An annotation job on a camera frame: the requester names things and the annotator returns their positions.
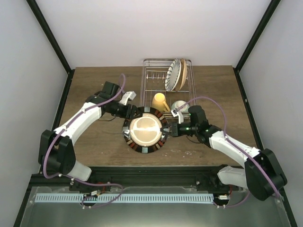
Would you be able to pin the black aluminium frame rail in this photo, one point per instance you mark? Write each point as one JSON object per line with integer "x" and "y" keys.
{"x": 204, "y": 178}

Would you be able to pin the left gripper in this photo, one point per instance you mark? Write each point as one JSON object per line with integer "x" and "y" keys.
{"x": 131, "y": 113}

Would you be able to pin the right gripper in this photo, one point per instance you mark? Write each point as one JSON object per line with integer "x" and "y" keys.
{"x": 174, "y": 129}

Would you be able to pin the right black frame post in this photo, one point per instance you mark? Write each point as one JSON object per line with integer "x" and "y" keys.
{"x": 257, "y": 33}

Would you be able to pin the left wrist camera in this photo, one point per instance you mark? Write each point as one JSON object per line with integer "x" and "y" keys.
{"x": 127, "y": 96}

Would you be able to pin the light blue slotted cable duct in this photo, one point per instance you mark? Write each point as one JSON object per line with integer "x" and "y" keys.
{"x": 126, "y": 198}

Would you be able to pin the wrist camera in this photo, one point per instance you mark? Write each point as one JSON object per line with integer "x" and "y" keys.
{"x": 177, "y": 113}
{"x": 127, "y": 96}

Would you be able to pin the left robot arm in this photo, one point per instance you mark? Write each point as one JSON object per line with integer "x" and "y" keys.
{"x": 56, "y": 152}

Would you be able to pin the left black frame post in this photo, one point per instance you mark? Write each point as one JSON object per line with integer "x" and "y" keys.
{"x": 48, "y": 33}

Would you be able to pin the black frame post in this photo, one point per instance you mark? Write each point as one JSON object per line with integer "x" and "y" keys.
{"x": 48, "y": 33}
{"x": 257, "y": 33}

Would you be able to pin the blue striped white plate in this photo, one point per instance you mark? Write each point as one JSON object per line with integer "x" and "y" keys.
{"x": 173, "y": 75}

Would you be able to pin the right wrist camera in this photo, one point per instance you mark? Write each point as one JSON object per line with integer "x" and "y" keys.
{"x": 177, "y": 113}

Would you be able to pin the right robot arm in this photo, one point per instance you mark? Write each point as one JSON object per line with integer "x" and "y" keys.
{"x": 259, "y": 172}

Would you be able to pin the wire dish rack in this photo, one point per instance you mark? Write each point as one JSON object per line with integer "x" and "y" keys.
{"x": 153, "y": 81}

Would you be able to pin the beige bird pattern plate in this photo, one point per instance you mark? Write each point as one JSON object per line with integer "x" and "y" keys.
{"x": 183, "y": 75}

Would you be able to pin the celadon green bowl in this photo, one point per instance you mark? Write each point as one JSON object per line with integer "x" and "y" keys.
{"x": 180, "y": 103}

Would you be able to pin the yellow mug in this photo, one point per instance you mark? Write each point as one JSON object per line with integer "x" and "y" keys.
{"x": 159, "y": 103}

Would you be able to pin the dark checkered rim plate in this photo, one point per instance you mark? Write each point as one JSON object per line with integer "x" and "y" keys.
{"x": 143, "y": 134}

